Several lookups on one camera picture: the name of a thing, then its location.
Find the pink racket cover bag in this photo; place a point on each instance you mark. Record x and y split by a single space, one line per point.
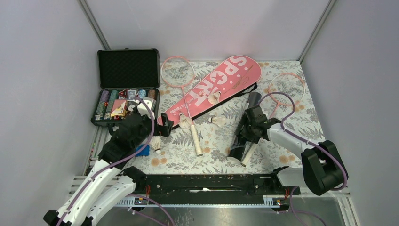
231 77

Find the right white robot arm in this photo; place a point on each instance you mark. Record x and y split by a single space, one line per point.
322 168

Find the pink badminton racket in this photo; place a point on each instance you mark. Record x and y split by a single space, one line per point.
178 72
287 89

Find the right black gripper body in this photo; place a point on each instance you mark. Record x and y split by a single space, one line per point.
248 130

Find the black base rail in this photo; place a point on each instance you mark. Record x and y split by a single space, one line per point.
216 189

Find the left pink badminton racket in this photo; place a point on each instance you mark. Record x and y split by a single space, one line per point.
178 72

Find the playing card box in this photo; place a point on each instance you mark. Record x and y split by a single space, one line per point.
119 108

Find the black shuttlecock tube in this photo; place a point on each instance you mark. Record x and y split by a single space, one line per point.
238 145

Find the shuttlecock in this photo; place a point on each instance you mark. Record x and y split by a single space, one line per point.
219 121
214 98
184 121
155 144

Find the black poker chip case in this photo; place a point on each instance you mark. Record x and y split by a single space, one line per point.
121 70

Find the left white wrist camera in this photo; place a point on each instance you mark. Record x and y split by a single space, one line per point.
147 107

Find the blue small block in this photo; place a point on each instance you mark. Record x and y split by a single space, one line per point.
142 150

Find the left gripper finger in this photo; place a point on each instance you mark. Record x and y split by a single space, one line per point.
162 130
166 122

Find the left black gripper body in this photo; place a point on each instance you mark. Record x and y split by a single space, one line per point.
147 129

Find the floral patterned table mat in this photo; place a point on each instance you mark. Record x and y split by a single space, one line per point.
227 146

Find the right pink badminton racket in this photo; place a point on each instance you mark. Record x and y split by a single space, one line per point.
287 89

